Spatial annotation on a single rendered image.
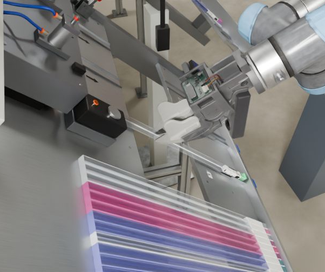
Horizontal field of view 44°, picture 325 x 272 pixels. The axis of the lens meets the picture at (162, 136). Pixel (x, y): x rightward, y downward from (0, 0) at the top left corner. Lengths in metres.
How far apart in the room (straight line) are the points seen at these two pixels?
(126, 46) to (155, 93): 0.50
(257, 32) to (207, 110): 0.21
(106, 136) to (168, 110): 0.17
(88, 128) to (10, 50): 0.15
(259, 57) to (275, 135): 1.39
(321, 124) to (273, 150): 0.48
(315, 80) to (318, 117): 0.80
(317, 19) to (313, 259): 1.22
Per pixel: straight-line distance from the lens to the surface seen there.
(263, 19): 0.82
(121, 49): 0.97
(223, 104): 0.67
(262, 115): 2.10
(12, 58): 0.50
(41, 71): 0.51
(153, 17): 1.23
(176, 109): 0.73
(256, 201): 0.94
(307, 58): 0.67
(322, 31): 0.67
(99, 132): 0.58
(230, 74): 0.67
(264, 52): 0.66
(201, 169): 0.82
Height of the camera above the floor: 1.53
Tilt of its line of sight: 51 degrees down
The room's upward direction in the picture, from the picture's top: straight up
